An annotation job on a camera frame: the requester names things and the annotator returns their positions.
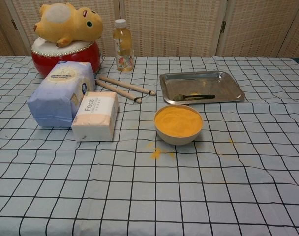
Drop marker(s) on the beige bowl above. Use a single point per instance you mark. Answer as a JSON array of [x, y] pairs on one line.
[[176, 140]]

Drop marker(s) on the stainless steel tray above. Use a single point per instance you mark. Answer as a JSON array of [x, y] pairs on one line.
[[213, 83]]

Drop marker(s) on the yellow plush toy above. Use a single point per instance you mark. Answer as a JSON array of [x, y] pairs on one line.
[[68, 24]]

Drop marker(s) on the blue tissue pack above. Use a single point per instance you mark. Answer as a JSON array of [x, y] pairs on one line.
[[56, 98]]

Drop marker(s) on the woven folding screen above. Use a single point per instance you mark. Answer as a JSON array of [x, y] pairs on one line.
[[176, 27]]

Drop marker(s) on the wooden drumstick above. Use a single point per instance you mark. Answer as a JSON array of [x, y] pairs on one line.
[[127, 86], [115, 89]]

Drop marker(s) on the yellow drink bottle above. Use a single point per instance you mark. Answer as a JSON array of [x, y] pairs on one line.
[[123, 49]]

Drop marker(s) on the black spoon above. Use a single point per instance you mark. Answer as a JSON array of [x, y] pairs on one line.
[[198, 97]]

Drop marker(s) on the pink tissue pack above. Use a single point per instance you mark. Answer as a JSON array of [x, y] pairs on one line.
[[95, 120]]

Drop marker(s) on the red drum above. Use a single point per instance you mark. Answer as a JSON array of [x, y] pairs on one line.
[[46, 61]]

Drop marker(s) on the blue checkered tablecloth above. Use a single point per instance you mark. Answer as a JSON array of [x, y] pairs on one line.
[[115, 191]]

